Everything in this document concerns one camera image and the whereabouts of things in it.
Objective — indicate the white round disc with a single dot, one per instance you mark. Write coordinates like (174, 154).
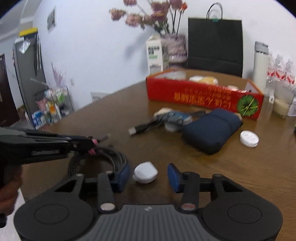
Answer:
(249, 139)

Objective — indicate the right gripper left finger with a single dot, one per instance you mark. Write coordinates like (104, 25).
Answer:
(108, 184)

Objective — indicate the white and yellow plush toy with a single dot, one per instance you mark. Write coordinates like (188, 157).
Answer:
(210, 80)

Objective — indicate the water bottle pack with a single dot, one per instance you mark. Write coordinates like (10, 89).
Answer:
(280, 80)

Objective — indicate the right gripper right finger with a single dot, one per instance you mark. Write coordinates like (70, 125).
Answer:
(187, 183)

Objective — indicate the white milk carton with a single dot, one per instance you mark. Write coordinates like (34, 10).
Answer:
(157, 54)

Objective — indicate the white thermos bottle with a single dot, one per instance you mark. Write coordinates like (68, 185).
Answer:
(261, 59)

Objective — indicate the cluttered storage rack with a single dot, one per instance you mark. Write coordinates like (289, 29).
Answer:
(53, 105)

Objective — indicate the red cardboard box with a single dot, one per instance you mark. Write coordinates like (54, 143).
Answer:
(233, 93)

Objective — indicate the left hand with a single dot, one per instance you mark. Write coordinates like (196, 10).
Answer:
(9, 192)

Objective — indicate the glass jar with milk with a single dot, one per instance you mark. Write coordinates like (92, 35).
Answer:
(280, 107)

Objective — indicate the grey refrigerator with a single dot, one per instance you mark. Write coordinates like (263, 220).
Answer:
(30, 75)

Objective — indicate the white earbuds case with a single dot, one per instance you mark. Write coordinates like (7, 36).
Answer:
(145, 173)

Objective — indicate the navy blue pouch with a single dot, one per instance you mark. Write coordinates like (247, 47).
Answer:
(209, 133)

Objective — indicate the dried flower bouquet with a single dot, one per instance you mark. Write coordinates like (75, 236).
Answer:
(165, 17)

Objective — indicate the black paper bag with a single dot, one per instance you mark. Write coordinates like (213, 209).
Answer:
(215, 44)

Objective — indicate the purple fuzzy vase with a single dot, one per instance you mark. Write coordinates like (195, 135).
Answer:
(177, 51)

